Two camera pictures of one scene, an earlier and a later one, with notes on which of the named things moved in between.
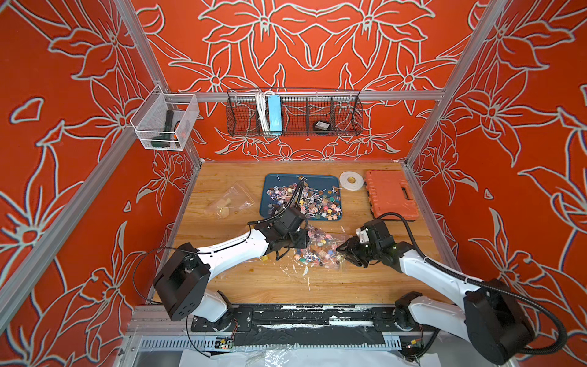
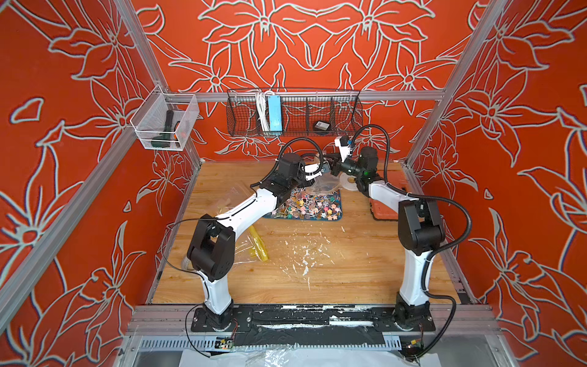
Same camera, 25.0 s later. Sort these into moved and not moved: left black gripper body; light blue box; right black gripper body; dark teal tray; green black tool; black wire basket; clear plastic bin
Moved: right black gripper body; left black gripper body
Not moved: dark teal tray; green black tool; clear plastic bin; light blue box; black wire basket
